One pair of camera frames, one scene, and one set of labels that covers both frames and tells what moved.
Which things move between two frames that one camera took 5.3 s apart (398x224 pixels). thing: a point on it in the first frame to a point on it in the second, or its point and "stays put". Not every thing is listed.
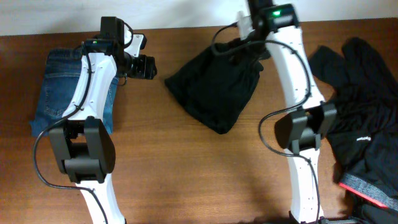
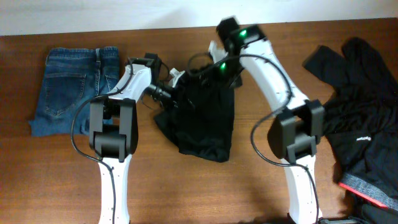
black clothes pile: (365, 145) stays put
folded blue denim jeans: (62, 75) stays put
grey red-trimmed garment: (369, 191) stays put
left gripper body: (148, 66) to (173, 99)
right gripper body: (250, 50) to (226, 73)
